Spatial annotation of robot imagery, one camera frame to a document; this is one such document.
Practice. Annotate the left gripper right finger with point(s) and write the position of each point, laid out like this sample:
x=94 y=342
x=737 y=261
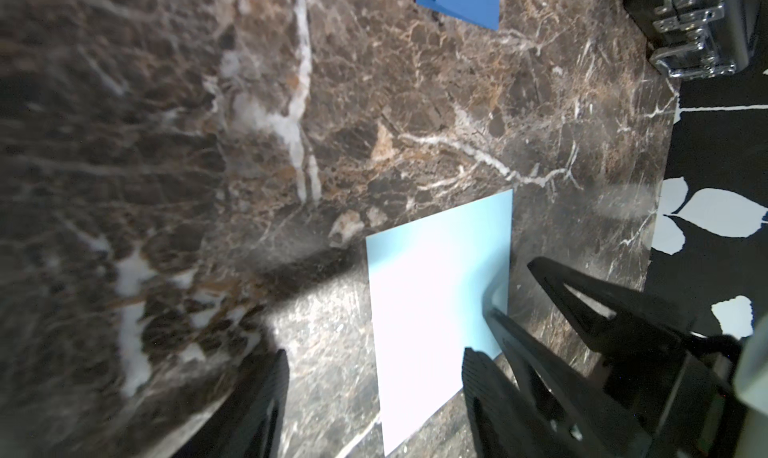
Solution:
x=502 y=422

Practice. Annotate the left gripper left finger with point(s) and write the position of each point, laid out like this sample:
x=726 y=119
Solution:
x=249 y=422

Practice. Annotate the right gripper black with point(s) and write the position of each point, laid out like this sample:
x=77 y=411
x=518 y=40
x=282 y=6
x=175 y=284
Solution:
x=679 y=391

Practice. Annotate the white square paper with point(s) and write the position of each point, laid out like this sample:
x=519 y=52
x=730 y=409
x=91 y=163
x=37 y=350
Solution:
x=430 y=281

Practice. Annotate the black case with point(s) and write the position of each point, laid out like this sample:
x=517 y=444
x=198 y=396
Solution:
x=697 y=39

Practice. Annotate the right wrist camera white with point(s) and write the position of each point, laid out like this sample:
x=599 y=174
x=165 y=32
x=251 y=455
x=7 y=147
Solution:
x=750 y=385

